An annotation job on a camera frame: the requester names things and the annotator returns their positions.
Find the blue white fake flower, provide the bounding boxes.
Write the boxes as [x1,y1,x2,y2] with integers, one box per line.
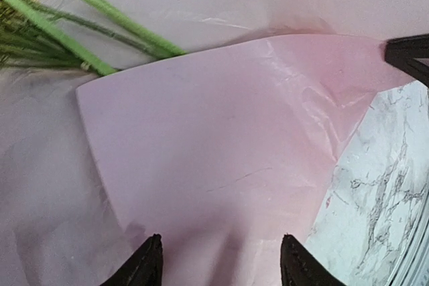
[28,1,171,60]

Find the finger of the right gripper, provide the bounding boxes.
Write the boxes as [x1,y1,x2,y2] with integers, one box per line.
[384,33,428,87]

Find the aluminium front rail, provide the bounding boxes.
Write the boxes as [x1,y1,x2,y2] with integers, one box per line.
[388,205,429,286]

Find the pink rose fake flower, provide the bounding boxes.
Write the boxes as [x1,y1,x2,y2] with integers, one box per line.
[81,0,186,59]

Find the pink wrapping paper sheet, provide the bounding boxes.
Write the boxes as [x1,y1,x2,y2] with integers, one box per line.
[1,0,428,285]

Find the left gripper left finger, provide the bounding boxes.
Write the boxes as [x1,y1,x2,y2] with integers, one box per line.
[103,234,164,286]

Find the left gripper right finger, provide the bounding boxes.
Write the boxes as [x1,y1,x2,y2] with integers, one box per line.
[280,234,345,286]

